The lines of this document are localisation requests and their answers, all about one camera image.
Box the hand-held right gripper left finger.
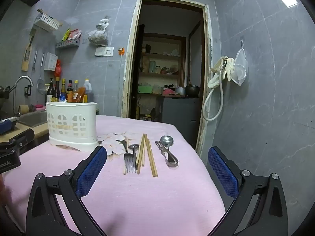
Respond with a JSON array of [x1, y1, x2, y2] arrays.
[[26, 146, 108, 236]]

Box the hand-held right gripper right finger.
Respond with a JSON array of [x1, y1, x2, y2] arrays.
[[208, 146, 288, 236]]

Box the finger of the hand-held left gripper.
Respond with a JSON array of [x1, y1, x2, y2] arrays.
[[0, 119, 17, 135], [0, 128, 35, 156]]

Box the metal fork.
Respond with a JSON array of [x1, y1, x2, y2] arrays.
[[121, 140, 136, 173]]

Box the small metal spoon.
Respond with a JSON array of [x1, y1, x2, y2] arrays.
[[128, 144, 140, 171]]

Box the white plastic utensil holder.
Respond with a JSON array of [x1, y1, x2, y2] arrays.
[[45, 101, 99, 152]]

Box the large metal spoon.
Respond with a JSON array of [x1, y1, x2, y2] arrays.
[[160, 135, 176, 160]]

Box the person's left hand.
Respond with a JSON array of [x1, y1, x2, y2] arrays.
[[0, 174, 13, 208]]

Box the beige kitchen counter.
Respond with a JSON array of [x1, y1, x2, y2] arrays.
[[15, 124, 50, 142]]

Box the steel sink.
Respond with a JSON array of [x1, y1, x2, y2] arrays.
[[17, 111, 48, 128]]

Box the chrome faucet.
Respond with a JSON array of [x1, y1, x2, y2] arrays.
[[13, 76, 33, 116]]

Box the hanging mesh strainer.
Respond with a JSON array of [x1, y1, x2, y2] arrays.
[[37, 53, 47, 95]]

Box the dark bottle white label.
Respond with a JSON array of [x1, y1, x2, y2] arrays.
[[47, 78, 55, 102]]

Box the dark bottle yellow label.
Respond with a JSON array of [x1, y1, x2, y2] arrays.
[[54, 77, 61, 102]]

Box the pink floral tablecloth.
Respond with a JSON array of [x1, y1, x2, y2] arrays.
[[5, 114, 227, 236]]

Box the dark bottle yellow cap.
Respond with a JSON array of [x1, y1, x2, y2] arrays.
[[60, 79, 67, 102]]

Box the dark bottle red label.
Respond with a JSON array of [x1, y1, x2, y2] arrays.
[[67, 80, 74, 102]]

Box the grey cabinet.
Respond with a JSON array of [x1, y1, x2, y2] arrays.
[[156, 95, 201, 148]]

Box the wooden hanging board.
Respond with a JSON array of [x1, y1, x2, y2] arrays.
[[22, 28, 37, 72]]

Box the large oil jug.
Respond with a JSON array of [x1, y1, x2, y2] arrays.
[[83, 79, 94, 103]]

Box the black cooking pot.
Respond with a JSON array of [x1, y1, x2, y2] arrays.
[[185, 85, 201, 98]]

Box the white mesh bag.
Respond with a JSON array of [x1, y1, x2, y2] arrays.
[[234, 41, 248, 86]]

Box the cream rubber gloves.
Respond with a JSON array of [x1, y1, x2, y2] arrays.
[[207, 56, 235, 88]]

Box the plastic bag of dried goods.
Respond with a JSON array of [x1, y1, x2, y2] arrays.
[[88, 16, 110, 47]]

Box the wooden shelf unit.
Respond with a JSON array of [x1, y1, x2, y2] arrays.
[[141, 35, 187, 96]]

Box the white wall box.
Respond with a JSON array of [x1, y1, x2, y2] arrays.
[[44, 52, 58, 72]]

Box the white hose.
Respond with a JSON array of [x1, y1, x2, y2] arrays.
[[202, 64, 225, 121]]

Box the grey wall rack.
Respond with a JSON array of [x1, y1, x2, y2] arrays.
[[55, 39, 81, 49]]

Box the white plastic wall basket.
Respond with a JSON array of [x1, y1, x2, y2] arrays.
[[34, 13, 61, 32]]

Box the wooden door frame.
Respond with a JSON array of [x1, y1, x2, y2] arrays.
[[122, 0, 213, 158]]

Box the wall switch socket plate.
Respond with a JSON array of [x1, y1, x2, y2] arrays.
[[95, 47, 115, 57]]

